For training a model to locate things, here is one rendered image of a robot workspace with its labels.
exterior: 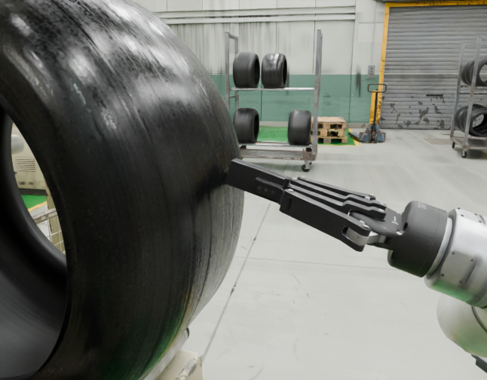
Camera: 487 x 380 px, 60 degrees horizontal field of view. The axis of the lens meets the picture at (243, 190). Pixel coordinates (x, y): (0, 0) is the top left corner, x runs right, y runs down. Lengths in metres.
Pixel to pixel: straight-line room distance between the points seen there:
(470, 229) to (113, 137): 0.34
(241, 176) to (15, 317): 0.49
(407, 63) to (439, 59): 0.75
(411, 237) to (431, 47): 11.58
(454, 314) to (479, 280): 0.16
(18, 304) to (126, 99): 0.54
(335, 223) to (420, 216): 0.08
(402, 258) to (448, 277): 0.04
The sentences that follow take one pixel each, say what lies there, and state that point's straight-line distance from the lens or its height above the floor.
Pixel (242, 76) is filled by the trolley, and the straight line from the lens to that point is 6.06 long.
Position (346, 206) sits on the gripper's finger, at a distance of 0.45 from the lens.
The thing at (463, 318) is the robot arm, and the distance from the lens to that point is 0.59.
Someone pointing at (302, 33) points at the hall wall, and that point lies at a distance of 11.77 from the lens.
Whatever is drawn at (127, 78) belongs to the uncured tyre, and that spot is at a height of 1.32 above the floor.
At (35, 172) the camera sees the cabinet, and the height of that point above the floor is 0.28.
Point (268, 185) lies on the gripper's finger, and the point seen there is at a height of 1.20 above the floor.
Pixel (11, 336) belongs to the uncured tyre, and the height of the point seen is 0.92.
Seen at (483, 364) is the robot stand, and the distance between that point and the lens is 1.26.
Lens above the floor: 1.32
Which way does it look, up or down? 15 degrees down
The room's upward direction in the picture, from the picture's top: straight up
